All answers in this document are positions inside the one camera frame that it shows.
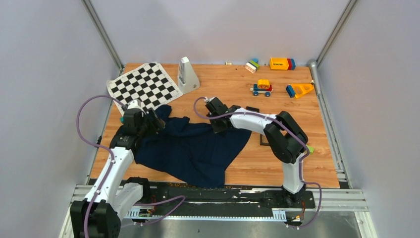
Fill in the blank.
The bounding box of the navy blue garment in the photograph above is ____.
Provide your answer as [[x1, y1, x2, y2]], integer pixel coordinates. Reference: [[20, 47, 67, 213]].
[[134, 105, 251, 188]]

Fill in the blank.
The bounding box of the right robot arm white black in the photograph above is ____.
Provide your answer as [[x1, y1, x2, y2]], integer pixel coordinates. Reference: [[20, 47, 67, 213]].
[[203, 97, 309, 207]]

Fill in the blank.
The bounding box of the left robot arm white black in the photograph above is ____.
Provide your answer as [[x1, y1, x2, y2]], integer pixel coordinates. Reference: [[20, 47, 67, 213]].
[[70, 108, 165, 238]]

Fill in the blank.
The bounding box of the checkerboard calibration mat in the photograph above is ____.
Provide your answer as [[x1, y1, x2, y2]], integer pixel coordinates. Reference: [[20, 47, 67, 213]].
[[107, 63, 183, 111]]

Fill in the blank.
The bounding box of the white metronome-shaped object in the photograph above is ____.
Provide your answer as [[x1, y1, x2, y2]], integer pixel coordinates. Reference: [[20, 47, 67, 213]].
[[177, 57, 200, 94]]

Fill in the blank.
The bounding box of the toy car with yellow top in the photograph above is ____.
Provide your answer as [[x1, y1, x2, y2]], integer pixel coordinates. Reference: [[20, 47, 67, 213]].
[[250, 79, 273, 97]]

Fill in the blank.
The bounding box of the white green blue brick stack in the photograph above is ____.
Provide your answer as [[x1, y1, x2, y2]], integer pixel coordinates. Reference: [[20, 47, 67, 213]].
[[245, 58, 260, 73]]

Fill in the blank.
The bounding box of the yellow red blue brick box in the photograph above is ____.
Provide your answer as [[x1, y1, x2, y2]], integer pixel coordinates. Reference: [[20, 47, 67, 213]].
[[269, 58, 296, 70]]

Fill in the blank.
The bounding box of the orange blue toy ramp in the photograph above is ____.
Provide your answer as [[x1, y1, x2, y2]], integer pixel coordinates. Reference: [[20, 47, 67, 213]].
[[286, 83, 315, 99]]

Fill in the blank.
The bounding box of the green block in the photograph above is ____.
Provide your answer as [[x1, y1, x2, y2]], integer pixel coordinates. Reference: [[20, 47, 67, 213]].
[[307, 146, 314, 154]]

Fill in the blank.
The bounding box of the grey metal pipe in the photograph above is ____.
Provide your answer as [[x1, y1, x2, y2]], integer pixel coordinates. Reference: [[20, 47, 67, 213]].
[[308, 59, 322, 96]]

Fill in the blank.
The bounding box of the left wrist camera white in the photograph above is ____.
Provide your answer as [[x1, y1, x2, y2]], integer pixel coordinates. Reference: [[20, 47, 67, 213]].
[[127, 99, 142, 110]]

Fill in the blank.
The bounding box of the black square frame box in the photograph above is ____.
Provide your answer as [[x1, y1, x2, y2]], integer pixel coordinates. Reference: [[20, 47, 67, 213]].
[[260, 134, 269, 146]]

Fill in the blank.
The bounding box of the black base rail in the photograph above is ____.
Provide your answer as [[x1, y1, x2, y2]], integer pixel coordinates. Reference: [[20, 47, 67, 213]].
[[139, 182, 315, 219]]

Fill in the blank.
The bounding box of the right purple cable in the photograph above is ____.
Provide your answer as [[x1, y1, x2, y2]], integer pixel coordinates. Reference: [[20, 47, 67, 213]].
[[193, 97, 323, 230]]

